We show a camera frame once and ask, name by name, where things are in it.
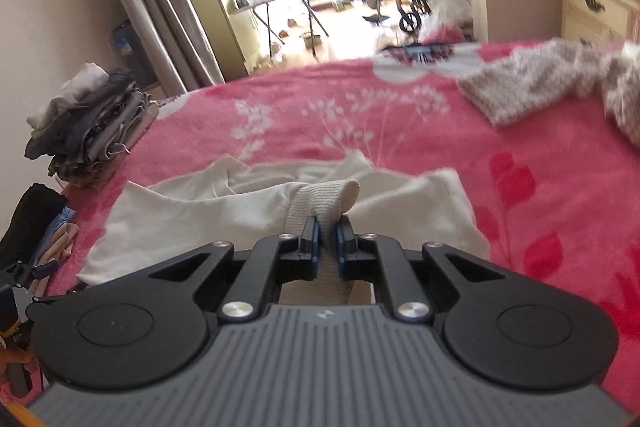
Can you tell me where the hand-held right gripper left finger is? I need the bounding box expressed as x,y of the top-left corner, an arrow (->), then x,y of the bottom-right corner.
147,215 -> 321,324

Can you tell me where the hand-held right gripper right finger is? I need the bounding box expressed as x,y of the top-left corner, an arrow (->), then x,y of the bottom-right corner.
335,215 -> 506,324

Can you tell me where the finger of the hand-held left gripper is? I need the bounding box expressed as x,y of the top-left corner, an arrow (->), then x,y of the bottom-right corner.
7,258 -> 88,308

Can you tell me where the white ribbed-cuff garment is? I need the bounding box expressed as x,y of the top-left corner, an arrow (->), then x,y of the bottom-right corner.
77,150 -> 491,305

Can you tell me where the stack of folded clothes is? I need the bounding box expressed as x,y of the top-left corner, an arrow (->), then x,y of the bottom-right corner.
0,183 -> 69,270
42,222 -> 80,270
26,63 -> 161,190

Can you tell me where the light blue folded garment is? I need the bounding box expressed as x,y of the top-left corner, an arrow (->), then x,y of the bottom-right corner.
39,206 -> 76,240

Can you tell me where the pink floral blanket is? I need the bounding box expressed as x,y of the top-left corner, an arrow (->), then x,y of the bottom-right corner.
45,38 -> 640,358

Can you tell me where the blue water jug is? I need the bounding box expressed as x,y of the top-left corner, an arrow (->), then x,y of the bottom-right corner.
107,21 -> 157,88

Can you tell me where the grey knit sweater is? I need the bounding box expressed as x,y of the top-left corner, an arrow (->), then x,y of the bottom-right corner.
456,38 -> 618,128

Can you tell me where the white fluffy cloth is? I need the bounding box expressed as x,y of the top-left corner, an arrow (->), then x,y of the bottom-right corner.
417,0 -> 475,45

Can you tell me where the cream knit garment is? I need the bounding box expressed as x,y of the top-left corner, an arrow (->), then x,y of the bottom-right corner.
597,42 -> 640,135

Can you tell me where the cream nightstand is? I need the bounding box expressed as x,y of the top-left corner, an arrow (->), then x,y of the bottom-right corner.
556,0 -> 640,52

